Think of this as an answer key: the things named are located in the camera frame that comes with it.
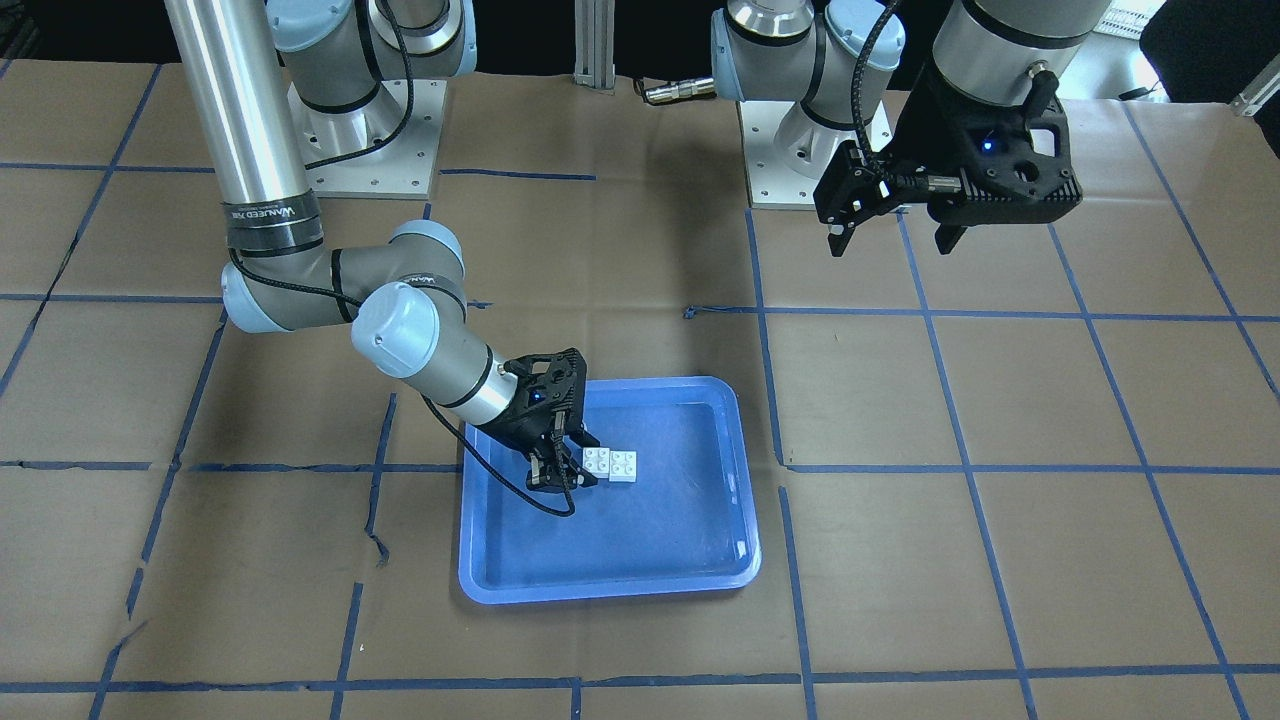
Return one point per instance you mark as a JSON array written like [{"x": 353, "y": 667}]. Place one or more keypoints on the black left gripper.
[{"x": 926, "y": 137}]

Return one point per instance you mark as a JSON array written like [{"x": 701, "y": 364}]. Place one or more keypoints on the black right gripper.
[{"x": 513, "y": 422}]

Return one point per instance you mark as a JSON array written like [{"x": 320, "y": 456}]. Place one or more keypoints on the white block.
[
  {"x": 597, "y": 461},
  {"x": 623, "y": 467}
]

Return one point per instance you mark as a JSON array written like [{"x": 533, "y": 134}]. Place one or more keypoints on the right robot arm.
[{"x": 287, "y": 88}]

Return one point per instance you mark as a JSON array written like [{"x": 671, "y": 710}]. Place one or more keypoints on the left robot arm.
[{"x": 852, "y": 64}]

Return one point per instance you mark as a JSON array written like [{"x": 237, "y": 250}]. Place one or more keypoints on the blue plastic tray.
[{"x": 686, "y": 523}]

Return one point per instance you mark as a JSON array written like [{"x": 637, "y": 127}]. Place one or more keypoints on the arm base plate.
[
  {"x": 785, "y": 152},
  {"x": 400, "y": 168}
]

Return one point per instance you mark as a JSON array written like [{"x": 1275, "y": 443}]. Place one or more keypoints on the silver cable connector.
[{"x": 671, "y": 93}]

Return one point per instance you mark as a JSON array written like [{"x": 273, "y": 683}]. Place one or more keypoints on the aluminium frame post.
[{"x": 593, "y": 30}]

